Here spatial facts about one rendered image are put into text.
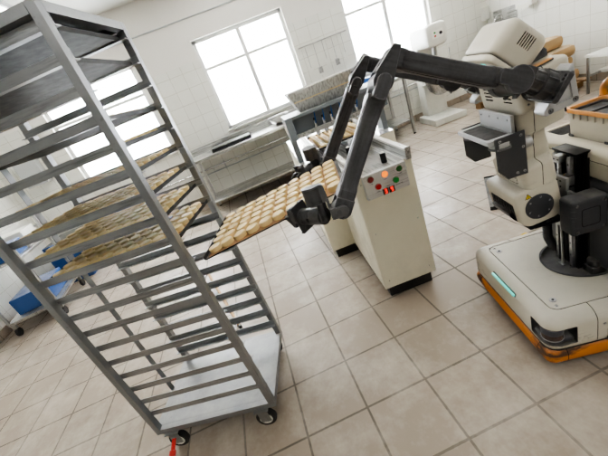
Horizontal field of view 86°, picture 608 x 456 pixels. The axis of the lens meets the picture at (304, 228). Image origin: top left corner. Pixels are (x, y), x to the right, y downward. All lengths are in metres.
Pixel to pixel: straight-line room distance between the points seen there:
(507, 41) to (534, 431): 1.36
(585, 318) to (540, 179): 0.56
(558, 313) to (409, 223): 0.80
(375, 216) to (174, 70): 4.31
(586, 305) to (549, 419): 0.45
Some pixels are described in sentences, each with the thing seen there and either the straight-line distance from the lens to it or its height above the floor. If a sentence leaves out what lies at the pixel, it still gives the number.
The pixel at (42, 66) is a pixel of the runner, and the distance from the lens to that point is 1.30.
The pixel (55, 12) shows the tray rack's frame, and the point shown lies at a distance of 1.31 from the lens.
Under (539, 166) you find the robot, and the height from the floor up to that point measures 0.83.
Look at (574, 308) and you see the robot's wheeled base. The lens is 1.66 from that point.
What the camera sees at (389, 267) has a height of 0.23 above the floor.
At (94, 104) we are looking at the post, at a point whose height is 1.54.
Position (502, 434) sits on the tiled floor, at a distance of 1.63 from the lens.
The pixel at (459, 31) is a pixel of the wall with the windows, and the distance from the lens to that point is 6.89.
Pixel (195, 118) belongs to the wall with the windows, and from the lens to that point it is 5.54.
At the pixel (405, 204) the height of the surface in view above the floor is 0.59.
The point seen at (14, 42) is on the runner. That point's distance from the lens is 1.34.
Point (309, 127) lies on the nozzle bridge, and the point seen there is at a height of 1.06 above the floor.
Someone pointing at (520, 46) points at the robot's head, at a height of 1.24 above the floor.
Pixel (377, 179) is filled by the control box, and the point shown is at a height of 0.80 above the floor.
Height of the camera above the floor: 1.40
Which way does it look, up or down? 24 degrees down
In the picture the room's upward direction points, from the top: 22 degrees counter-clockwise
